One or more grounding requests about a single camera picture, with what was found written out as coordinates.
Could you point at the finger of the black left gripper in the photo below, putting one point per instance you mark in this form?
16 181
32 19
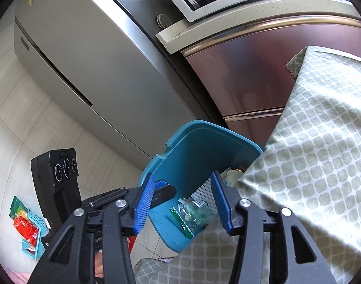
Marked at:
163 192

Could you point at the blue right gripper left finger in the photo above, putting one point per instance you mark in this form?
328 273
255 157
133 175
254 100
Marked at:
143 202

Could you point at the white paper cup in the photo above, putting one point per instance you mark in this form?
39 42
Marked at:
232 177

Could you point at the colourful floor package basket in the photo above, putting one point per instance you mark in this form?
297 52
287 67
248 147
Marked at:
30 226

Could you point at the green clear plastic wrapper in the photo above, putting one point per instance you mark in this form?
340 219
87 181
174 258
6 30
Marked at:
192 216

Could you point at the green patterned tablecloth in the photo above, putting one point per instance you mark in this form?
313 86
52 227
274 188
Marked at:
298 205

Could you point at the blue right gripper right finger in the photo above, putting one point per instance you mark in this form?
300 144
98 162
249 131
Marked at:
225 205

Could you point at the silver refrigerator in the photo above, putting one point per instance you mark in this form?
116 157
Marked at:
101 61

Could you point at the white foam fruit net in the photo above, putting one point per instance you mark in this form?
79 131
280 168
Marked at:
204 193

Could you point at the teal plastic trash bin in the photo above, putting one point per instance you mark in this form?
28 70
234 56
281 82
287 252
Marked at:
192 153

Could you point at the dark red kitchen cabinets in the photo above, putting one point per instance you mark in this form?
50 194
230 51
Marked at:
243 68

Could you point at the person's left hand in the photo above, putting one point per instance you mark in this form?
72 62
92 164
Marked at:
99 266

